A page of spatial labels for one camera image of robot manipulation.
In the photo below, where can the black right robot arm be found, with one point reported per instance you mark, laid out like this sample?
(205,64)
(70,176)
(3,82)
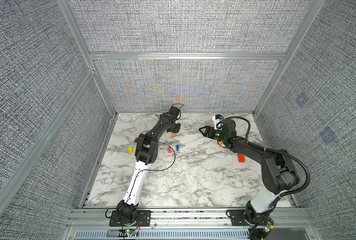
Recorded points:
(278,172)

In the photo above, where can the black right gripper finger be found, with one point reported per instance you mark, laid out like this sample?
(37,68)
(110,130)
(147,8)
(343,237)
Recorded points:
(205,133)
(205,128)

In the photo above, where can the red wood block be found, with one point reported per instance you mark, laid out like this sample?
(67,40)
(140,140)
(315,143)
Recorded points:
(241,158)

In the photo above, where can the grey vented cable tray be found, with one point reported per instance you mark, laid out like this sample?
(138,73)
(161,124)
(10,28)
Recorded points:
(164,234)

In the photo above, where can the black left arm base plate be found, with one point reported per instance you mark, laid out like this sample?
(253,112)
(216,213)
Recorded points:
(139,218)

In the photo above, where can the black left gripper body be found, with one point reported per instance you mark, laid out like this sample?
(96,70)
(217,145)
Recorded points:
(175,129)

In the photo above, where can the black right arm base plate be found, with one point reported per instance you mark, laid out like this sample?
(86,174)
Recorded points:
(237,218)

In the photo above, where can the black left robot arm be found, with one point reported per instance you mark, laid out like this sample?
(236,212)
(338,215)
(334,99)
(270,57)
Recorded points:
(146,154)

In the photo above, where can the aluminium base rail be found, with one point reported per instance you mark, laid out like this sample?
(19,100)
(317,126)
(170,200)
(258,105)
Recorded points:
(161,218)

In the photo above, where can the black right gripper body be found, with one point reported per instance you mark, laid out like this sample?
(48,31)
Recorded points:
(216,134)

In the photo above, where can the aluminium frame post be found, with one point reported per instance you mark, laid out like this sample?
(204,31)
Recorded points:
(286,57)

